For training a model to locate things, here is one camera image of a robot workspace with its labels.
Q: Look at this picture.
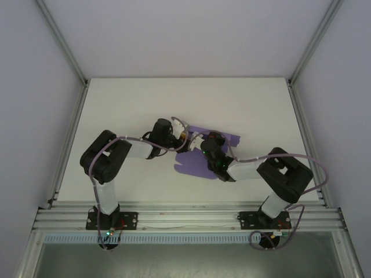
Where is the grey slotted cable duct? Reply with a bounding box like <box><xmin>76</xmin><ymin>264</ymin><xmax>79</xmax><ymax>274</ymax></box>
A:
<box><xmin>42</xmin><ymin>233</ymin><xmax>290</xmax><ymax>244</ymax></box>

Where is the purple cloth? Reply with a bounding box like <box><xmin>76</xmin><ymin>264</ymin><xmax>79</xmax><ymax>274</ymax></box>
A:
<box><xmin>174</xmin><ymin>123</ymin><xmax>242</xmax><ymax>181</ymax></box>

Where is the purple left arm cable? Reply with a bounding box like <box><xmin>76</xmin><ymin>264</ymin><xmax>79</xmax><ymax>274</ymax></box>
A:
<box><xmin>89</xmin><ymin>116</ymin><xmax>191</xmax><ymax>251</ymax></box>

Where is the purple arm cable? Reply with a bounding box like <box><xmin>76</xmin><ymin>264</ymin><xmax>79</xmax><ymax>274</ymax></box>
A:
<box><xmin>191</xmin><ymin>130</ymin><xmax>331</xmax><ymax>251</ymax></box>
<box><xmin>89</xmin><ymin>116</ymin><xmax>191</xmax><ymax>251</ymax></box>

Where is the grey metal sheet panel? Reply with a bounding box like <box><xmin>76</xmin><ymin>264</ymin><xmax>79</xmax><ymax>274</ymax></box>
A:
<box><xmin>36</xmin><ymin>243</ymin><xmax>341</xmax><ymax>278</ymax></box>

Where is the aluminium lower frame beam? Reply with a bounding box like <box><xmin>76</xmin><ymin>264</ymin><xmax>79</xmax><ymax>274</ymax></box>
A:
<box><xmin>330</xmin><ymin>228</ymin><xmax>365</xmax><ymax>278</ymax></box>
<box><xmin>16</xmin><ymin>228</ymin><xmax>44</xmax><ymax>278</ymax></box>

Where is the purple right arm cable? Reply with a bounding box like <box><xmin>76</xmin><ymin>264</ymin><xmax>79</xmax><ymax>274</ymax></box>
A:
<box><xmin>191</xmin><ymin>130</ymin><xmax>331</xmax><ymax>251</ymax></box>

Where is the aluminium frame post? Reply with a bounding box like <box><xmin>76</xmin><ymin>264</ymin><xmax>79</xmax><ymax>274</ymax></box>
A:
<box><xmin>288</xmin><ymin>0</ymin><xmax>346</xmax><ymax>86</ymax></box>
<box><xmin>35</xmin><ymin>0</ymin><xmax>89</xmax><ymax>87</ymax></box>

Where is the aluminium table side rail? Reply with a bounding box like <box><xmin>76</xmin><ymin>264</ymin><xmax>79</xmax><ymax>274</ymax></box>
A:
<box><xmin>286</xmin><ymin>80</ymin><xmax>332</xmax><ymax>209</ymax></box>
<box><xmin>46</xmin><ymin>81</ymin><xmax>90</xmax><ymax>210</ymax></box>

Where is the wide grooved aluminium rail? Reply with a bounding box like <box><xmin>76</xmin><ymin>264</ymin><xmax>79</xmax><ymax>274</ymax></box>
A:
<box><xmin>32</xmin><ymin>202</ymin><xmax>348</xmax><ymax>232</ymax></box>

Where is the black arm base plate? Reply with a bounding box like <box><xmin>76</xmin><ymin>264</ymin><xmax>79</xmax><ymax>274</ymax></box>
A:
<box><xmin>237</xmin><ymin>211</ymin><xmax>291</xmax><ymax>231</ymax></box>
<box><xmin>85</xmin><ymin>211</ymin><xmax>139</xmax><ymax>231</ymax></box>

